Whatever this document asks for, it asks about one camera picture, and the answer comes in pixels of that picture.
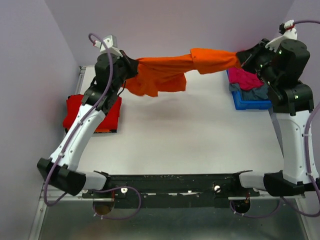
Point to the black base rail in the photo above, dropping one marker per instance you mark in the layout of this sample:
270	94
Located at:
154	191

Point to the grey crumpled t shirt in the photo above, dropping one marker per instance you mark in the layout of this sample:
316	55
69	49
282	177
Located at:
254	94

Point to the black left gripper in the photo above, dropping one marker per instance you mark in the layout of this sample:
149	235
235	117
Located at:
132	64

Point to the red folded t shirt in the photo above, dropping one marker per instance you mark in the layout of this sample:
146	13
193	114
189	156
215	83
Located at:
73	104

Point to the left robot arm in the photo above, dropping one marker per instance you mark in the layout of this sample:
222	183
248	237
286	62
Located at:
60	169

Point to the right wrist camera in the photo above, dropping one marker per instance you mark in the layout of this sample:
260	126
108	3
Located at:
287	31

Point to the aluminium frame rail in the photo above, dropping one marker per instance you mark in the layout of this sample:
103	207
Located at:
53	194

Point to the orange folded t shirt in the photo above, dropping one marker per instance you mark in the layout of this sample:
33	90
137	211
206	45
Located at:
104	131

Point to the blue plastic bin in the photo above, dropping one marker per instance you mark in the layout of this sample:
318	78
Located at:
248	105

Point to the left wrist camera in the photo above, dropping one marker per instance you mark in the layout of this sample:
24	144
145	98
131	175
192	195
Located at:
110	42

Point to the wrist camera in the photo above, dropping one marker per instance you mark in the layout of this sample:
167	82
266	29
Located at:
110	42
287	31

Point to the magenta crumpled t shirt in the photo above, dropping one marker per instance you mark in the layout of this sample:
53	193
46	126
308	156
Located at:
246	81

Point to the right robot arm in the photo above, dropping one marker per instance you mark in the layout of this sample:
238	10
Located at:
293	106

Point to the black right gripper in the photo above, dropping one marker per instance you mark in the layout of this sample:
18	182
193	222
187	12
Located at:
247	57

